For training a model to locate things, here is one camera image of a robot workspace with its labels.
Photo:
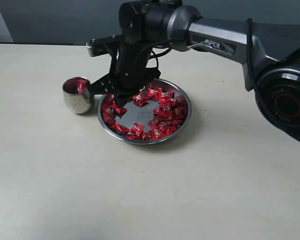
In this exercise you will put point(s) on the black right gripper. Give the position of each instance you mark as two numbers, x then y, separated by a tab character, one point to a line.
130	74

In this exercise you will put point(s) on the red candy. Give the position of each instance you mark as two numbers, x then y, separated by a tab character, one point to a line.
137	129
175	124
156	133
167	96
154	94
109	118
81	85

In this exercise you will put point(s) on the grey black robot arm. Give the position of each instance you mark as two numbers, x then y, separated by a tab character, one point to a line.
269	54

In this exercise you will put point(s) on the stainless steel cup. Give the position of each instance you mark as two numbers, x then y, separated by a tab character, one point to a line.
78	103

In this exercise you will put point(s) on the round stainless steel plate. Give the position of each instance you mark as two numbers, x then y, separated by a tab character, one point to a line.
146	112

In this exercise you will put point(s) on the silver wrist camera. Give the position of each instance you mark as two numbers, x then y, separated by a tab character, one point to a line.
102	46

